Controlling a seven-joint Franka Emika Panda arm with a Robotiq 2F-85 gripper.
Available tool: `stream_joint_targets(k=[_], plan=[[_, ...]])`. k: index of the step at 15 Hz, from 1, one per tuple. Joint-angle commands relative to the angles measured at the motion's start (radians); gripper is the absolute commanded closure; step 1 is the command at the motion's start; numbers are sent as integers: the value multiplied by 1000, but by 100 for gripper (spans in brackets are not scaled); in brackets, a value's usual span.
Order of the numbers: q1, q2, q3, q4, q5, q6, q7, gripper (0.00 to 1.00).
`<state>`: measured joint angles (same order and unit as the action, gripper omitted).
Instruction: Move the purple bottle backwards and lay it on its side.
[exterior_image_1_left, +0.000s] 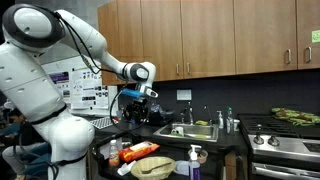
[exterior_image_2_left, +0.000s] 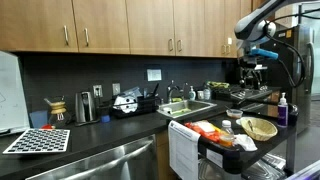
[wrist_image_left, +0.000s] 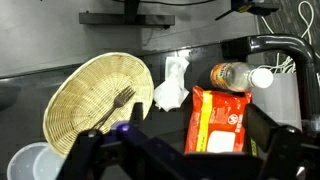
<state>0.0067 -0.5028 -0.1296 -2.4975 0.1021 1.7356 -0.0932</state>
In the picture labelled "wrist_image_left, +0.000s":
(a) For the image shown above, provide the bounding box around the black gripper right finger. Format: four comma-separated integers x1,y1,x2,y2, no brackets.
242,103,281,153

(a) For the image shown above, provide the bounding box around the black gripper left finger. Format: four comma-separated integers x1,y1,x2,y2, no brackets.
129,102,145,130

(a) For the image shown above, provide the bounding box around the clear bottle orange label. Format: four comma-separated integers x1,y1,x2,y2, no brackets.
209,61,275,93

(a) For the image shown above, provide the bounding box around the metal fork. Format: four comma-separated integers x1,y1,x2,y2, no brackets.
94,85,137,130

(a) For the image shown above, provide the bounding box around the crumpled white tissue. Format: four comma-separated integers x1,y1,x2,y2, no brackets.
153,56,191,113

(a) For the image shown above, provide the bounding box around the red orange snack bag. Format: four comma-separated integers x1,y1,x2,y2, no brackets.
183,85,253,155

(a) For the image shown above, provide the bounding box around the oval wicker basket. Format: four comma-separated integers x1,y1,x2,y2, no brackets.
42,51,155,158

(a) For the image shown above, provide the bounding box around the black stand base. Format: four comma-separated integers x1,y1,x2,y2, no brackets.
78,0,176,30

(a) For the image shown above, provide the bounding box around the white plastic bowl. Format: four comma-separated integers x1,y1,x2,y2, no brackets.
6,141,67,180

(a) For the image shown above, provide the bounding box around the black tripod leg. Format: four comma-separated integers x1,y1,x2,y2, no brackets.
214,0,281,22

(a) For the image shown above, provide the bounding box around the black curved metal frame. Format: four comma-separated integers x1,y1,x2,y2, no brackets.
221,33,320,134

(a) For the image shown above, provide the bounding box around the white cables bundle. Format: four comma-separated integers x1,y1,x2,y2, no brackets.
259,0,320,75

